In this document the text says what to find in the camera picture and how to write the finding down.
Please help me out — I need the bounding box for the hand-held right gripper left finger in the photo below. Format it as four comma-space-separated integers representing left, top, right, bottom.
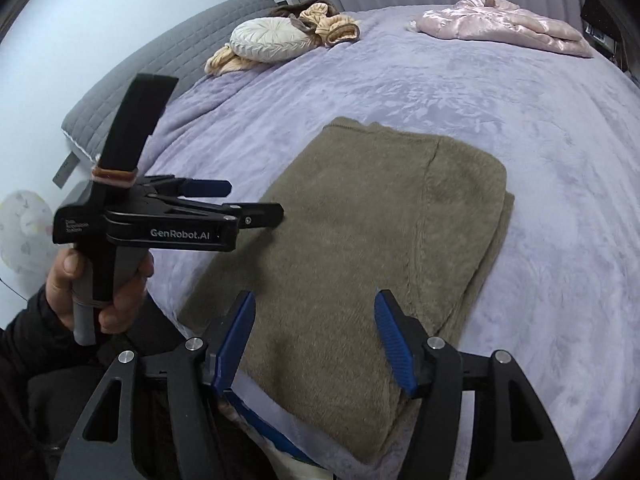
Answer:
54, 290, 257, 480

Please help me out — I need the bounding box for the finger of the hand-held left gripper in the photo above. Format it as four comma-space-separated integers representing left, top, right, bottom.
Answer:
150, 195, 285, 228
140, 175, 232, 200

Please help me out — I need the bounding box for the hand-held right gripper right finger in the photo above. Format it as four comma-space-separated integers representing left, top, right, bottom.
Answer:
374, 289, 576, 480

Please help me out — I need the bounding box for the olive brown knitted sweater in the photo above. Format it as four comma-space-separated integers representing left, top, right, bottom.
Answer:
177, 116, 516, 466

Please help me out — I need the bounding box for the person's left forearm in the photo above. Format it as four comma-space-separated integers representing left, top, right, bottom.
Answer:
0, 285, 171, 391

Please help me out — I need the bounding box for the person's left hand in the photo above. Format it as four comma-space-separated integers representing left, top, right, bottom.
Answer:
46, 249, 156, 335

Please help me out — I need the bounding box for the blue plastic bar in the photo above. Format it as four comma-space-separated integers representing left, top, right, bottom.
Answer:
222, 387, 321, 466

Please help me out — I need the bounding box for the white patterned round object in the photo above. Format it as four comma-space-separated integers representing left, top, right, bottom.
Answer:
0, 190, 55, 281

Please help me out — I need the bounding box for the grey quilted headboard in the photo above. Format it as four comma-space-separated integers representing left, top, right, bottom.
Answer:
61, 0, 291, 171

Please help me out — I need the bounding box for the printed white cloth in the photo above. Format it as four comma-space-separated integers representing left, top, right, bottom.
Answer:
270, 452, 333, 480

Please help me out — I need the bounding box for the white round pleated pillow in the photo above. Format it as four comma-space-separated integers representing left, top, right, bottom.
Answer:
230, 16, 317, 63

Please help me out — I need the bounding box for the dark brown furry cushion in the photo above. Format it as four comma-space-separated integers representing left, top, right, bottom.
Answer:
270, 0, 326, 20

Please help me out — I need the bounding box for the beige ruffled plush toy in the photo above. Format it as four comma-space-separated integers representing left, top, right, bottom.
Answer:
204, 2, 362, 77

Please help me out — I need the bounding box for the lilac fleece bed blanket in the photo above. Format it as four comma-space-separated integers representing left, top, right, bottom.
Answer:
135, 5, 640, 480

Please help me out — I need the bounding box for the pink quilted jacket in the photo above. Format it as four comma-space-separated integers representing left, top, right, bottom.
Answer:
409, 0, 595, 58

